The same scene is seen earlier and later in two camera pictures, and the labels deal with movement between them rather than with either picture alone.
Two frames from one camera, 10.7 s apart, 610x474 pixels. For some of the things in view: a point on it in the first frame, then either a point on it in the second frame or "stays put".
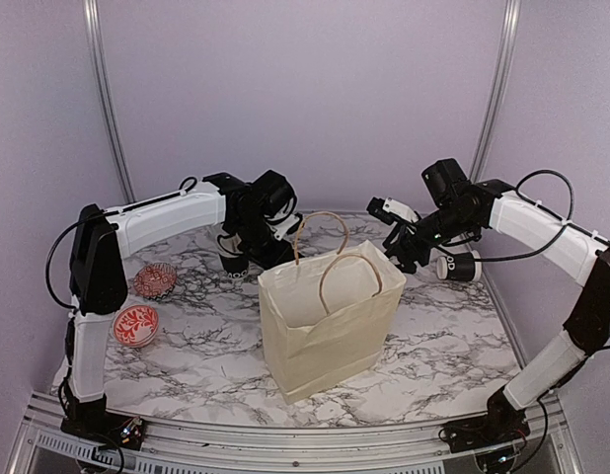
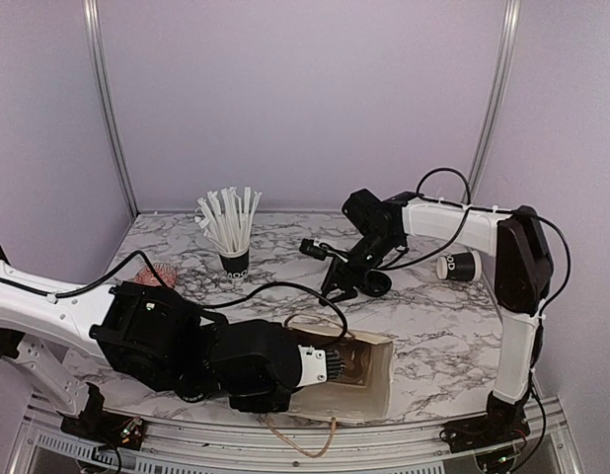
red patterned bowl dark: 155,280 stays put
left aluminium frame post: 92,31 stays put
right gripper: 402,246 -> 342,271
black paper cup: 465,268 stays put
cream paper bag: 328,314 -> 362,394
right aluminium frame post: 497,91 stays put
